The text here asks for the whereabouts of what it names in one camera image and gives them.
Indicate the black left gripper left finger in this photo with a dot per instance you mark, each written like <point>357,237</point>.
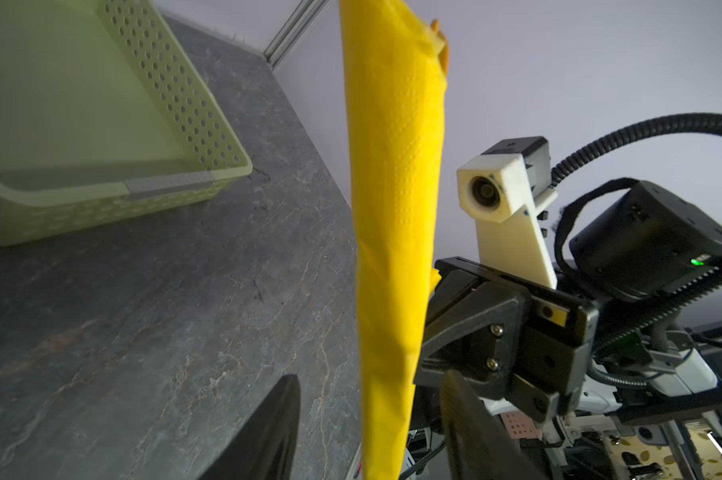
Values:
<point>264,447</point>

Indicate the yellow paper napkin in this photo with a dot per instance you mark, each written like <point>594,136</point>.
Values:
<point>395,104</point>

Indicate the aluminium frame corner post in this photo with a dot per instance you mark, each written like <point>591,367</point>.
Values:
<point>297,26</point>

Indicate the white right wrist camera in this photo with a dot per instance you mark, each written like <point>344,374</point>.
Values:
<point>505,190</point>

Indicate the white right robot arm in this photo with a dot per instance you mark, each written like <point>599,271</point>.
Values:
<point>611,321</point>

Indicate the light green perforated basket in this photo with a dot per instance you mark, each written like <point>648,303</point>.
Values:
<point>103,118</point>

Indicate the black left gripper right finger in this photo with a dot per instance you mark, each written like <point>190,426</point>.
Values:
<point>478,445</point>

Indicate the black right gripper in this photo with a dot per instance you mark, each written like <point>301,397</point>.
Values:
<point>477,319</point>

